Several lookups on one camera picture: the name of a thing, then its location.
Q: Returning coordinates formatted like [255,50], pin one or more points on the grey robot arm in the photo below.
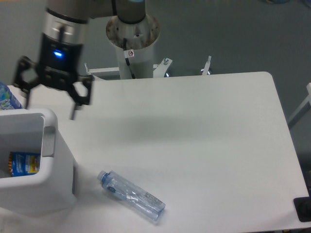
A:
[63,38]

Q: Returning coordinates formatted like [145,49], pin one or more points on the white trash can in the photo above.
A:
[53,187]

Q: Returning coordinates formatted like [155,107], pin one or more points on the white metal base frame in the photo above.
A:
[159,70]

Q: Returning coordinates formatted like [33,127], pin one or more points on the blue labelled bottle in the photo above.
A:
[7,100]

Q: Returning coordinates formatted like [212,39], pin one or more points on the black clamp at table corner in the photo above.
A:
[303,208]

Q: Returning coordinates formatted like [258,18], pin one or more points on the white frame at right edge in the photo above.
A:
[301,110]

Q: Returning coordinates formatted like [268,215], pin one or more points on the blue snack wrapper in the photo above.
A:
[23,163]

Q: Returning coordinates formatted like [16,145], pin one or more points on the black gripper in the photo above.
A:
[56,68]

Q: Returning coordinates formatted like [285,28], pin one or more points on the clear plastic bottle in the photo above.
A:
[133,195]

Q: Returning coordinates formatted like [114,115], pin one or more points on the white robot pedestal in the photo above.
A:
[134,45]

